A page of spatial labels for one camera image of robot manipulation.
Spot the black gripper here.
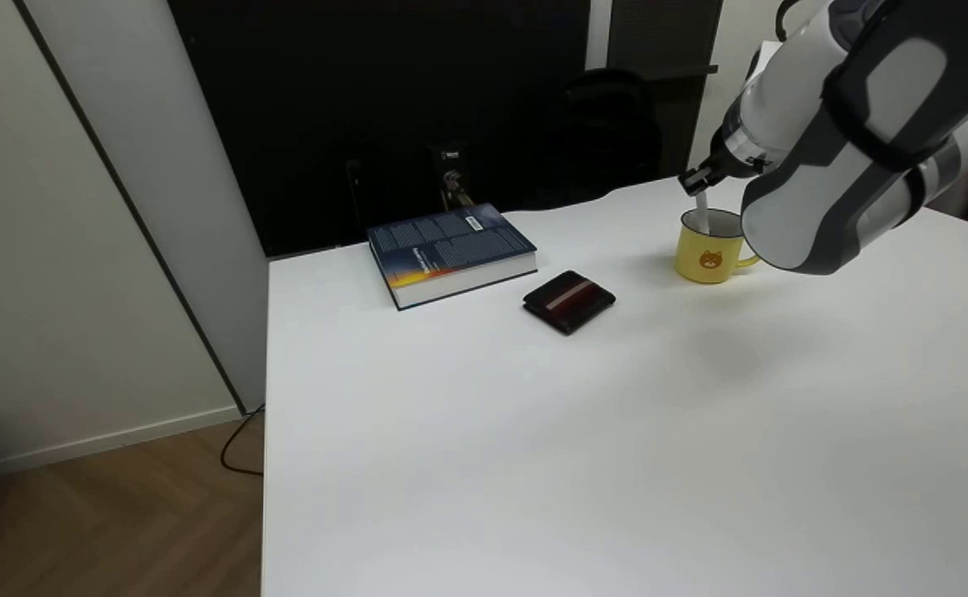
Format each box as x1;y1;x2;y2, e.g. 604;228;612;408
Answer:
675;113;758;199

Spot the yellow enamel mug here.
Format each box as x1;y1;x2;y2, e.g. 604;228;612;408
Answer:
673;210;762;287

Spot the black office chair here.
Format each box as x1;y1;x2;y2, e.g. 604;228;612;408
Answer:
526;63;718;210

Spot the black partition panel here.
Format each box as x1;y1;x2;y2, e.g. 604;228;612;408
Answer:
164;0;596;259
606;0;726;180

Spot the small black case red stripe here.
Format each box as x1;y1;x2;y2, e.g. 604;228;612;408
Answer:
520;265;618;337

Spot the blue hardcover book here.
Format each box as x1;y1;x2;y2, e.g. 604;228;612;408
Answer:
363;199;540;316

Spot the white leaning board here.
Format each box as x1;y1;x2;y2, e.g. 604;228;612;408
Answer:
14;0;273;417

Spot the small camera on tripod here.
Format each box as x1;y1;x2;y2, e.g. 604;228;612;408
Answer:
430;144;477;217

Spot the black floor cable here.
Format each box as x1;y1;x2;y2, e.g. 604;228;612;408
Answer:
215;405;269;480

